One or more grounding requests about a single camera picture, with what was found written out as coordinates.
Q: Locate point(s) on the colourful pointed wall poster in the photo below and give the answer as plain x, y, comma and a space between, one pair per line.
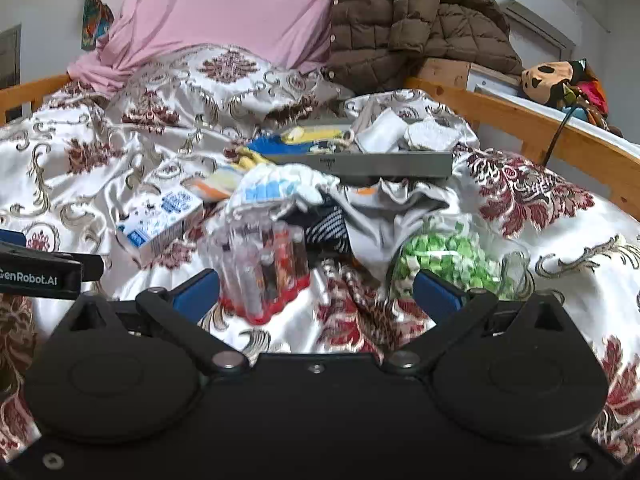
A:
95, 17

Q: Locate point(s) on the dark framed wall picture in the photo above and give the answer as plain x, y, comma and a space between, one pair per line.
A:
10, 57

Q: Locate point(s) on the shrink-wrapped pack of small bottles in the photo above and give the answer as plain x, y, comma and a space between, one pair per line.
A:
260, 270

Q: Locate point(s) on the white air conditioner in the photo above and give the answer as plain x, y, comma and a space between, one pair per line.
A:
540, 10

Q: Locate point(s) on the grey tray with cartoon picture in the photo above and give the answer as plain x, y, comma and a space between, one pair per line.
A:
380, 165

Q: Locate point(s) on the tan plush toy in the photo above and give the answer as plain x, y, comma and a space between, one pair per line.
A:
547, 82

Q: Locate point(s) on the floral satin bedspread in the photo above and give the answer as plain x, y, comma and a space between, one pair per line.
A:
550, 240

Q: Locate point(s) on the grey white cloth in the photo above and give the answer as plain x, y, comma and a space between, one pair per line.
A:
380, 230

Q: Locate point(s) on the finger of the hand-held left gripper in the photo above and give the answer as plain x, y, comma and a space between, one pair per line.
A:
92, 267
11, 238

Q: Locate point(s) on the brown quilted jacket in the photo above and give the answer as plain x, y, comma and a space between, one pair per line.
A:
400, 20

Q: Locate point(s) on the white blue print sock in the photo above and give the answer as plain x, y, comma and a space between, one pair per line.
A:
270, 187

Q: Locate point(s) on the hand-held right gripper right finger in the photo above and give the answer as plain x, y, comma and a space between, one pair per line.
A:
435, 295

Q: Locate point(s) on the white knitted cloth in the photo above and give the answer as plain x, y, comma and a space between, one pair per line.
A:
430, 136

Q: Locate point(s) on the red colourful cloth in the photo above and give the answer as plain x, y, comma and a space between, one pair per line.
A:
592, 92

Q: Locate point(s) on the black white striped sock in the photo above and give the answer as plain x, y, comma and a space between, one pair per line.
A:
325, 232

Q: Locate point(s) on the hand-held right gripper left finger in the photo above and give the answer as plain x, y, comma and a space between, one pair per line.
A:
197, 295

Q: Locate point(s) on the clear bag of green candies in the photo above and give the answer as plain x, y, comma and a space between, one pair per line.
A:
440, 255

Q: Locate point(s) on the pink cloth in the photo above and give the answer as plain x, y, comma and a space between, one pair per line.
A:
225, 10

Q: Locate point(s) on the white blue milk carton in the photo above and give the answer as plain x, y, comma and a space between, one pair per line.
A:
160, 225

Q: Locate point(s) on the wooden bed frame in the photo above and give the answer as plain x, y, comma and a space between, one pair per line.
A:
525, 125

